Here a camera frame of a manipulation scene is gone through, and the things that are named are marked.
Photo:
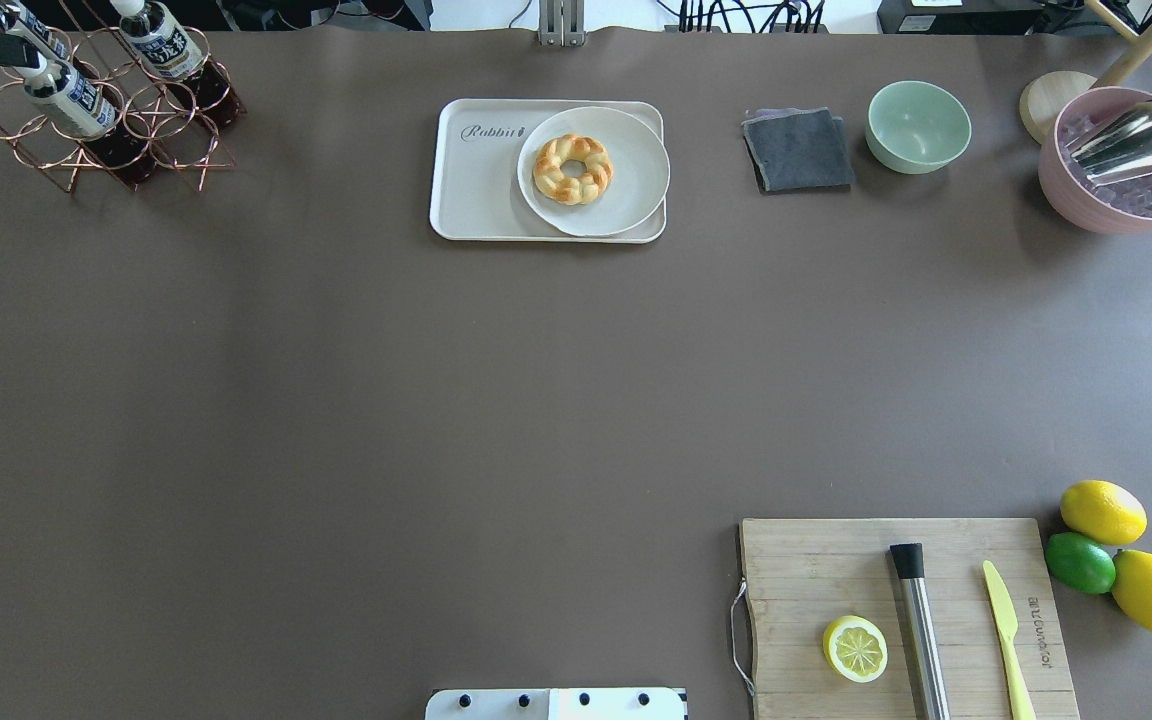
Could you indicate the white serving tray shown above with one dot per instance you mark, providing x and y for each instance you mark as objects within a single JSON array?
[{"x": 474, "y": 192}]

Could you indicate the grey folded cloth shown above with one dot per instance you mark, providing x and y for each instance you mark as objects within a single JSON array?
[{"x": 797, "y": 149}]

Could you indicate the yellow plastic knife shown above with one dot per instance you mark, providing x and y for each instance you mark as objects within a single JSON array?
[{"x": 1007, "y": 625}]

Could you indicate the braided ring donut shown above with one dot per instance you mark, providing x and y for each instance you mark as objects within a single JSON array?
[{"x": 572, "y": 170}]

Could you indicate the green lime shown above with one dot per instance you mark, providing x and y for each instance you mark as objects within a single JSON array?
[{"x": 1080, "y": 563}]

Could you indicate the pink bowl with ice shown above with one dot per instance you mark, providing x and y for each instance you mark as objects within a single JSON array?
[{"x": 1121, "y": 207}]

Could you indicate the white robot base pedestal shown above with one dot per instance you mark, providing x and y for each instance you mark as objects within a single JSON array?
[{"x": 650, "y": 702}]

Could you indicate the metal ice scoop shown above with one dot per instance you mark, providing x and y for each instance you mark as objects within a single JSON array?
[{"x": 1120, "y": 151}]

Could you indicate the bamboo cutting board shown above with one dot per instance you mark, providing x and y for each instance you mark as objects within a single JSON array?
[{"x": 802, "y": 574}]

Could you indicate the green bowl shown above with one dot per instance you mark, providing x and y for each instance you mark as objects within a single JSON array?
[{"x": 915, "y": 127}]

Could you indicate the steel muddler black tip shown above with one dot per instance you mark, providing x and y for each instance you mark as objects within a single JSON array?
[{"x": 927, "y": 672}]

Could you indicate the white round plate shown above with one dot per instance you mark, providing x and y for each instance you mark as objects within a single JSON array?
[{"x": 639, "y": 180}]

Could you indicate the yellow lemon far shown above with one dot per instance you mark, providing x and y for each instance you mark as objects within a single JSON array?
[{"x": 1104, "y": 512}]

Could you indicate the tea bottle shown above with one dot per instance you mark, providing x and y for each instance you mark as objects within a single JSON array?
[
  {"x": 169, "y": 51},
  {"x": 19, "y": 21},
  {"x": 79, "y": 109}
]

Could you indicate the half lemon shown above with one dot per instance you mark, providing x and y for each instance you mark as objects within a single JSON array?
[{"x": 855, "y": 648}]

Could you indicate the copper wire bottle rack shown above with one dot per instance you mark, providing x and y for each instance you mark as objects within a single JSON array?
[{"x": 182, "y": 141}]

